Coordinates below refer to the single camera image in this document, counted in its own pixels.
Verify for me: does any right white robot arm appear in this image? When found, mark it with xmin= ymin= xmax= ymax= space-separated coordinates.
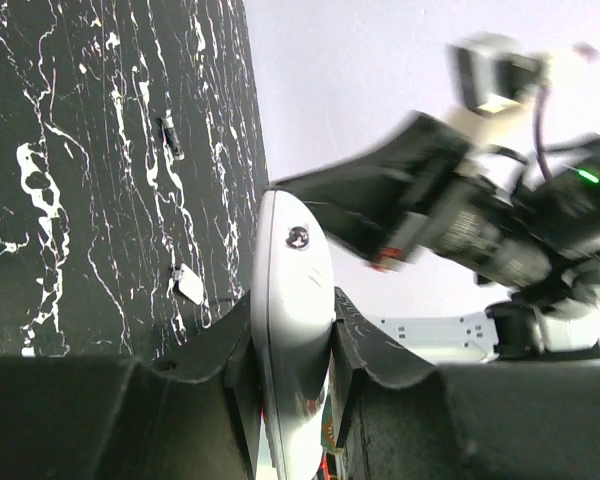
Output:
xmin=277 ymin=113 xmax=600 ymax=360

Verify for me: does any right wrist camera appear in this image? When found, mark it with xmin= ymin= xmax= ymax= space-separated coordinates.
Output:
xmin=444 ymin=32 xmax=600 ymax=139

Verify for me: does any white battery compartment cover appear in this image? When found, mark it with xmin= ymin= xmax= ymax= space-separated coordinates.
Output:
xmin=172 ymin=264 xmax=205 ymax=305

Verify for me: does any floral rectangular tray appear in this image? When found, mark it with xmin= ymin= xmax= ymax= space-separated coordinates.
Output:
xmin=321 ymin=401 xmax=342 ymax=456

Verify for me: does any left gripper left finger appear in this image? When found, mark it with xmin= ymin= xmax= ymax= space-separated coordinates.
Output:
xmin=0 ymin=299 xmax=262 ymax=479

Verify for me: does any white remote control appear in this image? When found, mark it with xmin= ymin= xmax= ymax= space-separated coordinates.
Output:
xmin=250 ymin=190 xmax=335 ymax=479

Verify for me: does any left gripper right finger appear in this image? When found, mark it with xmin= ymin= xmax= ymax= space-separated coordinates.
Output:
xmin=330 ymin=292 xmax=600 ymax=479

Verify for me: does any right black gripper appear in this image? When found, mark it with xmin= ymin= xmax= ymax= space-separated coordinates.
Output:
xmin=273 ymin=112 xmax=550 ymax=287

